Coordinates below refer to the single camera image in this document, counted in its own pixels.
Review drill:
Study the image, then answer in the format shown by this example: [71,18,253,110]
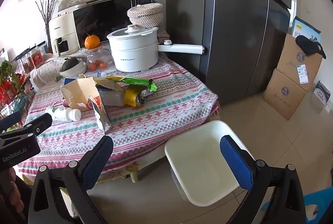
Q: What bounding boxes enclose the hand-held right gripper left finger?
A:
[27,136,115,224]

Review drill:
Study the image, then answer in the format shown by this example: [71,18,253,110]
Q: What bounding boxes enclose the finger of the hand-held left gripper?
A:
[0,111,22,133]
[22,113,53,136]

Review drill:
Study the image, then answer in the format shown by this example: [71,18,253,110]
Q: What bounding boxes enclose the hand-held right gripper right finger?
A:
[220,135,306,224]

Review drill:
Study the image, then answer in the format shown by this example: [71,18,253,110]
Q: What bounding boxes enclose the white pill bottle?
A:
[45,106,82,122]

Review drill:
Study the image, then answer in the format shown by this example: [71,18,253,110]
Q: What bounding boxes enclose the white plastic bin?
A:
[164,120,257,207]

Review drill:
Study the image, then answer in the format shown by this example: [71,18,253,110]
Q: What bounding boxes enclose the torn red white carton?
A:
[87,95,112,133]

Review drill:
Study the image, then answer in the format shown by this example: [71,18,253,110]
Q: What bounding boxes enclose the torn brown paper bag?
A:
[60,74,125,111]

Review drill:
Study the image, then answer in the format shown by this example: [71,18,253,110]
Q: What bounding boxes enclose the grey cardboard packet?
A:
[97,86,127,107]

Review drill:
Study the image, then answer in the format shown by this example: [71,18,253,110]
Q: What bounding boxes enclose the yellow snack wrapper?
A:
[124,86,154,107]

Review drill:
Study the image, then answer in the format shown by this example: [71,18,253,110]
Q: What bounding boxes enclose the green snack wrapper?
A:
[104,76,159,92]

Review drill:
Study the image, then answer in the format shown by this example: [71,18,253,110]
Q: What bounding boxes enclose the person's left hand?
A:
[0,167,26,219]

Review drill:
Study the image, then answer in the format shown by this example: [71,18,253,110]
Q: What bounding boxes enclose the green leafy plant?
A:
[0,60,21,92]

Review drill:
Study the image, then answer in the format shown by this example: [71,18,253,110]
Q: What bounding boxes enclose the floral fabric cushion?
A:
[31,58,65,88]

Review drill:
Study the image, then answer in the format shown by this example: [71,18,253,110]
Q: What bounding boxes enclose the patterned woven tablecloth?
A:
[18,54,220,184]

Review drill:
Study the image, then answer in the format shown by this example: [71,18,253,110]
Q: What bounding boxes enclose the red label jar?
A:
[22,47,43,68]

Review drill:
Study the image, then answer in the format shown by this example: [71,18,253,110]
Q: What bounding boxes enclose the white bowl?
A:
[59,61,87,76]

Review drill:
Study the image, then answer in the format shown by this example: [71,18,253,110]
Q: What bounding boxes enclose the dark green avocado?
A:
[62,57,80,72]

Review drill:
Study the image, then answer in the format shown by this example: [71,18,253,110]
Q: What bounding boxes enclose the brown cardboard box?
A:
[263,68,307,120]
[276,33,323,92]

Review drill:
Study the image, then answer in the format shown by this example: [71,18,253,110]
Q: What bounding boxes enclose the clear container of cherry tomatoes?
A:
[87,48,113,70]

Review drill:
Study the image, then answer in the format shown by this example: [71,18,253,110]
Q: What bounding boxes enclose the blue plastic stool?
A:
[260,188,333,224]

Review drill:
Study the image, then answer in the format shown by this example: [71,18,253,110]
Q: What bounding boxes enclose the orange fruit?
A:
[84,35,101,49]

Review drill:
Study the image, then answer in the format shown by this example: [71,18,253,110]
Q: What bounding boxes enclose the cream air fryer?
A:
[48,12,80,57]

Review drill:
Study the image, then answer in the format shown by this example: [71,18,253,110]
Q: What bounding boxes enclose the small blue printed box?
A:
[313,80,331,105]

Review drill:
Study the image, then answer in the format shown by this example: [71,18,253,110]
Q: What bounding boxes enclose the dried bare branches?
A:
[35,0,63,40]

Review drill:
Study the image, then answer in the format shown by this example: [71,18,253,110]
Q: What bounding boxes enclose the white electric cooking pot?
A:
[107,26,206,72]

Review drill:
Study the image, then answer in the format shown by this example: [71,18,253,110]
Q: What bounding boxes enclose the grey refrigerator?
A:
[165,0,293,105]

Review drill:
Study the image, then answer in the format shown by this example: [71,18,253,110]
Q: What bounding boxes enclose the black cloth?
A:
[295,35,326,59]

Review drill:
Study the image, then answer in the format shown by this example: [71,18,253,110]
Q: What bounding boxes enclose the large blue printed box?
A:
[291,16,322,44]

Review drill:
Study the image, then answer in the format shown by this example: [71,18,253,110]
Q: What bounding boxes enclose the black wire rack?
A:
[0,42,47,120]

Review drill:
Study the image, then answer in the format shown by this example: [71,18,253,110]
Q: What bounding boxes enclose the woven rope basket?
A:
[127,3,164,28]

